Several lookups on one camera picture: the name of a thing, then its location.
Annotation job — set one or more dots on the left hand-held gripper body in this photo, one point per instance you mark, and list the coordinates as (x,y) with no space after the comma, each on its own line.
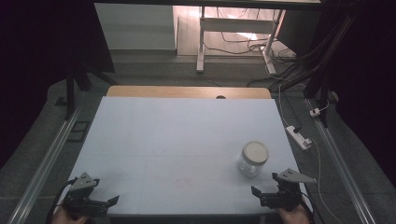
(81,186)

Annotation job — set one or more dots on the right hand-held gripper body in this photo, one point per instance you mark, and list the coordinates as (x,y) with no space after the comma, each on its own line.
(288,189)

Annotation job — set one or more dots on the clear glass jar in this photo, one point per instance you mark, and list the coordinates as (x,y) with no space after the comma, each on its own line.
(249,168)

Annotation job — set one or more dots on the cream jar lid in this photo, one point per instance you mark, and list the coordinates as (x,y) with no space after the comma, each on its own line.
(255,152)

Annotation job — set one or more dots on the person's right hand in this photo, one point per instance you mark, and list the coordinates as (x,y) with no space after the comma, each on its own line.
(294,216)

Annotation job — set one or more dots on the person's left hand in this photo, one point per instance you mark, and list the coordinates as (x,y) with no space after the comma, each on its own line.
(63,217)

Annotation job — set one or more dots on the white power strip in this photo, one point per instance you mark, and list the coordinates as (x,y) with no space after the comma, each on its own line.
(298,137)

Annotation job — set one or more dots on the white table cover board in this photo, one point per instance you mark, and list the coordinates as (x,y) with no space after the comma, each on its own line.
(174,149)

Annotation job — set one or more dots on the small white adapter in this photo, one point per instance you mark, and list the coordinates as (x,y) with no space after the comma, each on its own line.
(315,112)

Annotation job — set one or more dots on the black tripod stand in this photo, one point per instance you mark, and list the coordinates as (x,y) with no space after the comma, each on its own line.
(73,81)

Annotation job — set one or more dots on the wooden table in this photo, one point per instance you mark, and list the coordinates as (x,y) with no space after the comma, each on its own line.
(174,92)

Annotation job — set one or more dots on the dark curtain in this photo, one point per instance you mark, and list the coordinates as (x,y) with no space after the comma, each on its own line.
(367,77)
(37,62)

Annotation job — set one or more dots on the aluminium floor rail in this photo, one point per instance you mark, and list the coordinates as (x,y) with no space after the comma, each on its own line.
(43,168)
(342,168)

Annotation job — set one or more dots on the black rectangular floor frame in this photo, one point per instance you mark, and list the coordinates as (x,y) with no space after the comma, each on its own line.
(78,131)

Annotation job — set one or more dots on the white metal desk frame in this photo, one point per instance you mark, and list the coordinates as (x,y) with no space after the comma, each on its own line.
(238,25)

